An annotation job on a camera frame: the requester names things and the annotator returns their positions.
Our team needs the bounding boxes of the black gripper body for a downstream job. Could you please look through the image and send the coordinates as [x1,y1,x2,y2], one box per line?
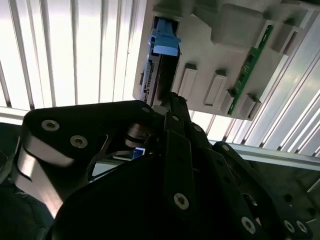
[48,152,253,240]

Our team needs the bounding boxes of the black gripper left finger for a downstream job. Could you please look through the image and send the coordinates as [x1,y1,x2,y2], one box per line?
[9,91,201,218]

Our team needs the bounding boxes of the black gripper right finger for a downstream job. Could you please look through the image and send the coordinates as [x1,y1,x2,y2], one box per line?
[174,93,314,240]

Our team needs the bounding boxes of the hard disk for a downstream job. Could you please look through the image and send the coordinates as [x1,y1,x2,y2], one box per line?
[138,15,183,106]

